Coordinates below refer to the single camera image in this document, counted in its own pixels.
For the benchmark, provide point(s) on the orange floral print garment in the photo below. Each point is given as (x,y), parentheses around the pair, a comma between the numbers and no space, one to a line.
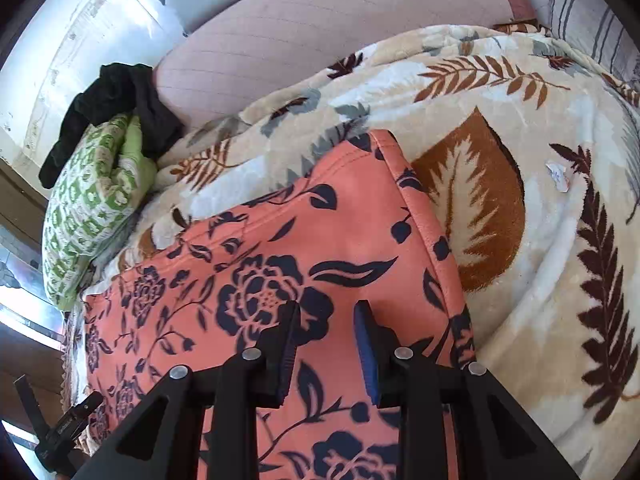
(360,226)

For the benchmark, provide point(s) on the cream leaf pattern blanket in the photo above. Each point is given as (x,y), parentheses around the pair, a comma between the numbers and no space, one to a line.
(529,153)

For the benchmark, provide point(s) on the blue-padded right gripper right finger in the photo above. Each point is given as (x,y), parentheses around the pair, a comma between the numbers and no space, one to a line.
(454,422)

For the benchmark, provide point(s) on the striped grey pillow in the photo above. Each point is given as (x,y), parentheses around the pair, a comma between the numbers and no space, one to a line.
(592,27)

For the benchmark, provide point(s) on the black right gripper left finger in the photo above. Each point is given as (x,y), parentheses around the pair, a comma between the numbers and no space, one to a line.
(161,436)

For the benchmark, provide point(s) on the black cloth on pillow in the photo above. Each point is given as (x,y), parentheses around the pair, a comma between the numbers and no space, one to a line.
(119,89)

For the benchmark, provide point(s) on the green white patterned pillow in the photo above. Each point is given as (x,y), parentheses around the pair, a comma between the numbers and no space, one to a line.
(99,188)

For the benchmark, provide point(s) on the stained glass window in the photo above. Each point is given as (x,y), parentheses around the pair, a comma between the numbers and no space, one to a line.
(25,306)

